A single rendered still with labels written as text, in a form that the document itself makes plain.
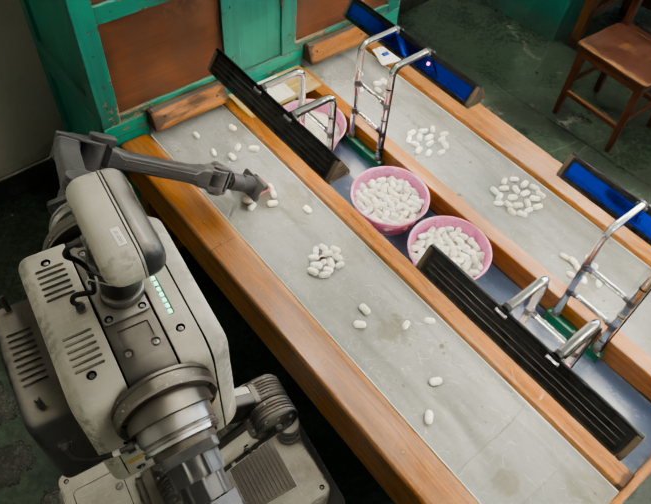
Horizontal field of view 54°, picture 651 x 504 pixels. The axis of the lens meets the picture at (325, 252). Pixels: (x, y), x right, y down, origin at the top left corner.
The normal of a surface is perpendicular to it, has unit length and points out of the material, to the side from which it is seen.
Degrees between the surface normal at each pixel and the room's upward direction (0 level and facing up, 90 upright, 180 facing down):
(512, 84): 0
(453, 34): 0
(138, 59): 90
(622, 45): 0
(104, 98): 90
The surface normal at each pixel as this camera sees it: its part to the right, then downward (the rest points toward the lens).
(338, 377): 0.05, -0.61
